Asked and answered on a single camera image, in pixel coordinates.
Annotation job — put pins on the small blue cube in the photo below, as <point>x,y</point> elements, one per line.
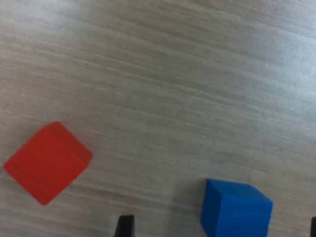
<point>237,212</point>

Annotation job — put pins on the small red cube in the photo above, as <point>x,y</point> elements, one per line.
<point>47,165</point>

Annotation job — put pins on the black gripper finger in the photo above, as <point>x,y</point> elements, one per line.
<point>125,225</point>
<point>313,228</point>

